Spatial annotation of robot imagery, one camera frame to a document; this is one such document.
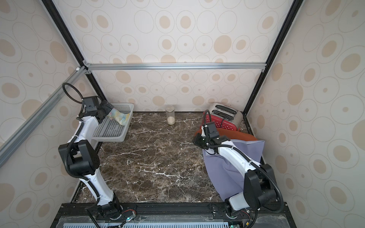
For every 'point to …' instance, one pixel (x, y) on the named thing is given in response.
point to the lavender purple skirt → (227, 180)
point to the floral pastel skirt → (122, 118)
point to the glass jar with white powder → (170, 111)
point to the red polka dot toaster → (225, 117)
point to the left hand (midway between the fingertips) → (111, 104)
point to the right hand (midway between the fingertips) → (199, 139)
